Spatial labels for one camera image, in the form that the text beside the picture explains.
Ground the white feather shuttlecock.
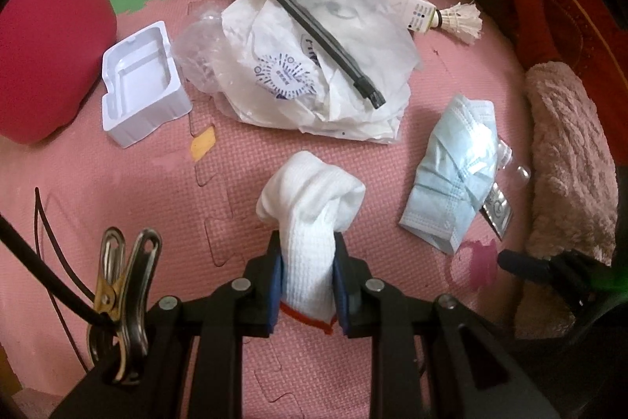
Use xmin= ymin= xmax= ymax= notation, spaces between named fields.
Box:
xmin=434 ymin=2 xmax=484 ymax=43

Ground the metal spring clip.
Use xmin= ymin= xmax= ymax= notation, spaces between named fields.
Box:
xmin=87 ymin=227 xmax=162 ymax=383

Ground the blue face mask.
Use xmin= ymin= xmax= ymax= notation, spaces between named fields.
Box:
xmin=398 ymin=94 xmax=501 ymax=255

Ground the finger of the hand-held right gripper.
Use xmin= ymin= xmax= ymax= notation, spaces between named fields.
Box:
xmin=498 ymin=249 xmax=565 ymax=289

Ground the black braided cable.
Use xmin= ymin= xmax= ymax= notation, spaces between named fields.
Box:
xmin=0 ymin=213 xmax=111 ymax=331

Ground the clear plastic bottle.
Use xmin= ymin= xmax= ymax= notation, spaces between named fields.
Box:
xmin=495 ymin=139 xmax=531 ymax=184

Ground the white box with green end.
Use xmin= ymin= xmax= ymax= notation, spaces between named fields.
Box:
xmin=383 ymin=0 xmax=438 ymax=34

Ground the thin black wire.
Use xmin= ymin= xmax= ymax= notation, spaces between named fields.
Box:
xmin=33 ymin=187 xmax=91 ymax=373

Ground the silver foil blister pack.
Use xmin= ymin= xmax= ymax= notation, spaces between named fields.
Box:
xmin=481 ymin=183 xmax=513 ymax=238

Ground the red bucket with green rim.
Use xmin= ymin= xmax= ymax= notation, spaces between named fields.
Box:
xmin=0 ymin=0 xmax=119 ymax=145

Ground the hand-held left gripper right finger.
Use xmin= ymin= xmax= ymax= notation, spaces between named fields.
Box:
xmin=332 ymin=230 xmax=560 ymax=419

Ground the small orange scrap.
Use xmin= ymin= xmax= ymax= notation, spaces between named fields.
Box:
xmin=190 ymin=128 xmax=217 ymax=162

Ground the clear crinkled plastic bag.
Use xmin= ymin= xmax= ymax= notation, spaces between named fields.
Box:
xmin=174 ymin=14 xmax=231 ymax=96

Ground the white plastic bag blue print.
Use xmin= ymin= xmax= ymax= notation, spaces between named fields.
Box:
xmin=221 ymin=0 xmax=413 ymax=145

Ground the white plastic tray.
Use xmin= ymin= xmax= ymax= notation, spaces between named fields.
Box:
xmin=100 ymin=20 xmax=193 ymax=150

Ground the pink fluffy blanket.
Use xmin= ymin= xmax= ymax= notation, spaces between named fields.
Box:
xmin=515 ymin=60 xmax=620 ymax=338

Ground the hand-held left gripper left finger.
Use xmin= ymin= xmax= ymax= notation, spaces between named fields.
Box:
xmin=49 ymin=230 xmax=285 ymax=419

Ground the bright pink foam piece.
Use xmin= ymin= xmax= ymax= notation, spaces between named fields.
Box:
xmin=451 ymin=240 xmax=498 ymax=289

